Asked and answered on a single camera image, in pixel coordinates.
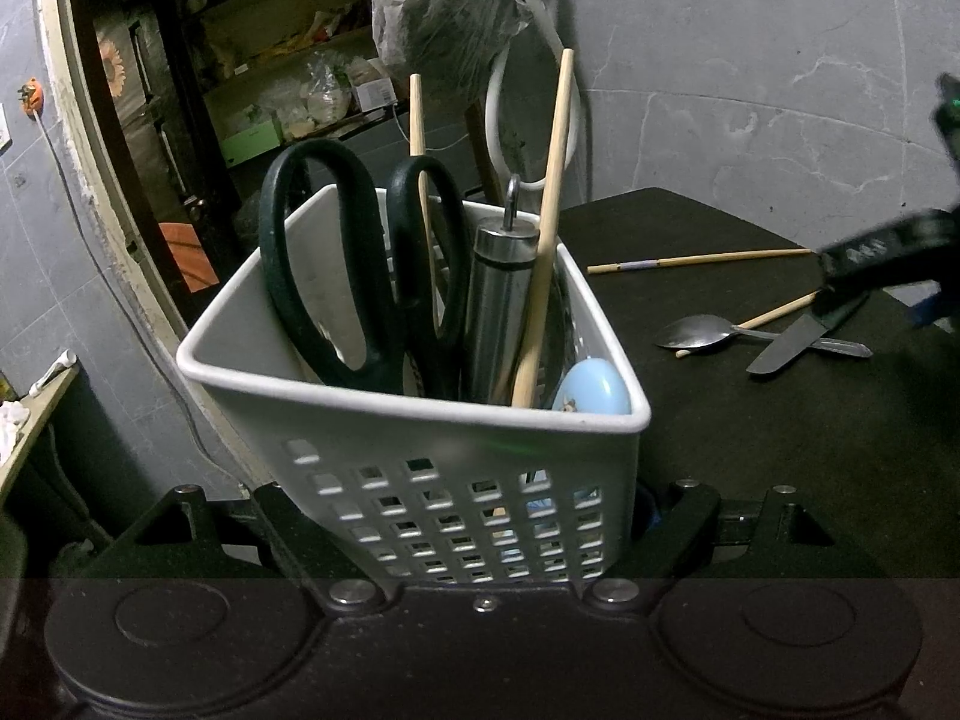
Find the grey appliance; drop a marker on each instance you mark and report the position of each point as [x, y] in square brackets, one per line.
[375, 146]

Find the sunflower sticker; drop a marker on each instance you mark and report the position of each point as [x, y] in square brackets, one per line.
[112, 69]

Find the white cloth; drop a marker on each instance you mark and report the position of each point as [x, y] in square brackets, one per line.
[11, 427]

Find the dark tall cabinet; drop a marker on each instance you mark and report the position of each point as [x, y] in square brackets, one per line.
[146, 150]

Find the orange plug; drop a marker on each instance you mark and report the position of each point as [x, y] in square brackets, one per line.
[32, 96]

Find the wooden chopstick with patterned band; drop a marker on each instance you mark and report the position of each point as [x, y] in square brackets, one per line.
[712, 259]

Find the wooden storage shelf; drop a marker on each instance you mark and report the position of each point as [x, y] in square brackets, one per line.
[262, 75]

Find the hanging clear plastic bag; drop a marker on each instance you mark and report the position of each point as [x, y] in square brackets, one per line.
[442, 22]

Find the clear plastic food bag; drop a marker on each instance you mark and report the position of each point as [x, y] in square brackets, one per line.
[326, 101]

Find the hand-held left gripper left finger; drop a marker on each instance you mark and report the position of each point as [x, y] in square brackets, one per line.
[300, 547]

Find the light blue spoon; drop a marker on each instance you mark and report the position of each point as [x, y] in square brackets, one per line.
[592, 386]

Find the small metal spoon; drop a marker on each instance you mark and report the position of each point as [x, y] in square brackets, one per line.
[694, 331]

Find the orange panel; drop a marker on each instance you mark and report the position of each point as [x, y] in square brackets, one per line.
[187, 259]

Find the cream door frame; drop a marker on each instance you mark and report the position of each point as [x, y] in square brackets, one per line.
[71, 127]

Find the wooden side table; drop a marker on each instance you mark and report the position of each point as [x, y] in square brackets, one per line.
[41, 412]

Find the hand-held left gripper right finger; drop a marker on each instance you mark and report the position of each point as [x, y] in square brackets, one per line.
[679, 532]

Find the white perforated utensil basket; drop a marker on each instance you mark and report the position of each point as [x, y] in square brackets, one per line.
[420, 435]

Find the green box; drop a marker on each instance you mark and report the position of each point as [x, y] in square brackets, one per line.
[251, 142]

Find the small white box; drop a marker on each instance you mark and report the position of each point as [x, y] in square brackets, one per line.
[375, 95]

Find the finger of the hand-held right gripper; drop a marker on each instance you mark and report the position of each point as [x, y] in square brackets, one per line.
[937, 311]
[885, 255]

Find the dark green scissors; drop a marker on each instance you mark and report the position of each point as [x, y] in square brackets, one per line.
[291, 292]

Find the white tube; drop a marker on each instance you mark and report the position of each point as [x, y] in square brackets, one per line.
[52, 373]

